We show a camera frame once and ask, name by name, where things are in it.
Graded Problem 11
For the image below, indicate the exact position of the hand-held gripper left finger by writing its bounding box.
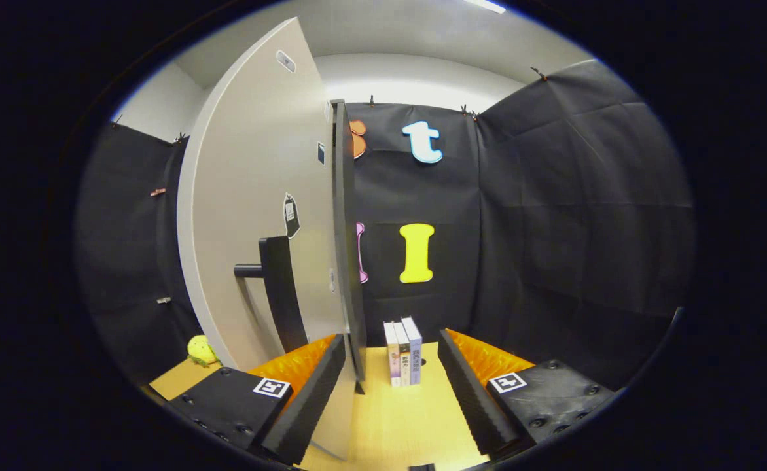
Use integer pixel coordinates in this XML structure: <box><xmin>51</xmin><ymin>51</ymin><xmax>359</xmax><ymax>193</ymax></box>
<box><xmin>164</xmin><ymin>334</ymin><xmax>347</xmax><ymax>466</ymax></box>

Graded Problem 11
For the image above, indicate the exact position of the yellow plush pineapple toy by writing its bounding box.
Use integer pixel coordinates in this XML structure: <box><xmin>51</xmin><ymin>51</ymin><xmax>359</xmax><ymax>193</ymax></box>
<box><xmin>186</xmin><ymin>335</ymin><xmax>222</xmax><ymax>367</ymax></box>

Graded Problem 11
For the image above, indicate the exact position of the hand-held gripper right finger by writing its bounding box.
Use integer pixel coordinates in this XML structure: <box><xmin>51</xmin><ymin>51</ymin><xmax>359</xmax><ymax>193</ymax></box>
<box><xmin>438</xmin><ymin>328</ymin><xmax>620</xmax><ymax>459</ymax></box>

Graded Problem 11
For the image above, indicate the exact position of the black door handle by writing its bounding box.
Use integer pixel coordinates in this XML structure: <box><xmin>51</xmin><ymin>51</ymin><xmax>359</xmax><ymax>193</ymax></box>
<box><xmin>234</xmin><ymin>235</ymin><xmax>309</xmax><ymax>354</ymax></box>

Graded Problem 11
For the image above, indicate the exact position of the grey shoe cabinet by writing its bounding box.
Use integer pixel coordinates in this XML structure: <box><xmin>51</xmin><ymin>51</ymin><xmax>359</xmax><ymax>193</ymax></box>
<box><xmin>329</xmin><ymin>98</ymin><xmax>368</xmax><ymax>395</ymax></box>

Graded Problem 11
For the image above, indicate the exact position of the black backdrop cloth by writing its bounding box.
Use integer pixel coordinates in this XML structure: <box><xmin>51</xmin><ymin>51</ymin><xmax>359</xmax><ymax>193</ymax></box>
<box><xmin>73</xmin><ymin>59</ymin><xmax>695</xmax><ymax>393</ymax></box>

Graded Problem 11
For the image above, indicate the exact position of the cream book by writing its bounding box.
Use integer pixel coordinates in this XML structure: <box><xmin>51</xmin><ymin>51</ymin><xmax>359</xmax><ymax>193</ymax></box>
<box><xmin>393</xmin><ymin>321</ymin><xmax>412</xmax><ymax>387</ymax></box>

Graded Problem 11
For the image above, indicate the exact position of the beige shoe cabinet door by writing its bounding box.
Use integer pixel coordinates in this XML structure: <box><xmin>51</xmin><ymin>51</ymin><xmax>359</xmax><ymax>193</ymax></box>
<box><xmin>176</xmin><ymin>18</ymin><xmax>358</xmax><ymax>461</ymax></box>

